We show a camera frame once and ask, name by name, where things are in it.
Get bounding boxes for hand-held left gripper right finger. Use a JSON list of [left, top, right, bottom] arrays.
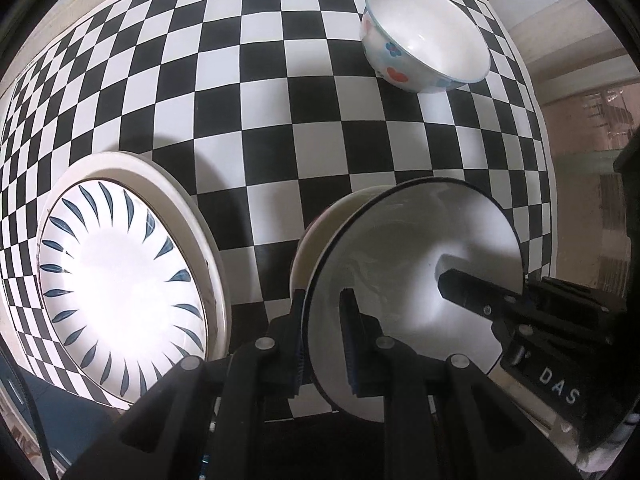
[[339, 287, 583, 480]]

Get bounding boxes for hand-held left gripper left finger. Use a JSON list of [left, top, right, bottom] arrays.
[[65, 287, 308, 480]]

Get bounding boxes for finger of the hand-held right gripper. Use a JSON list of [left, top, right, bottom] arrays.
[[437, 269, 526, 332]]

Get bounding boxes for white bowl with dark rim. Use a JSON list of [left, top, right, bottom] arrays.
[[302, 177, 526, 423]]

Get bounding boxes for white plate with floral print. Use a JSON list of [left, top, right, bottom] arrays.
[[50, 151, 232, 361], [47, 167, 213, 361]]

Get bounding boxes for plain white bowl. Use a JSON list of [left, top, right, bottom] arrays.
[[290, 185, 396, 292]]

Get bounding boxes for blue striped white plate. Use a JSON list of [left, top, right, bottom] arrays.
[[37, 180, 207, 402]]

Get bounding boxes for white bowl with flower print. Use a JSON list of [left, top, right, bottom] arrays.
[[361, 0, 492, 93]]

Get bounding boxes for frosted glass sliding door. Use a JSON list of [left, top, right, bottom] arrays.
[[500, 0, 640, 291]]

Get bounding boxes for black white checkered tablecloth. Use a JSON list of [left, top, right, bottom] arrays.
[[0, 0, 553, 423]]

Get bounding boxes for black cable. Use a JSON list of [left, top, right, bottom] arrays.
[[7, 370, 57, 480]]

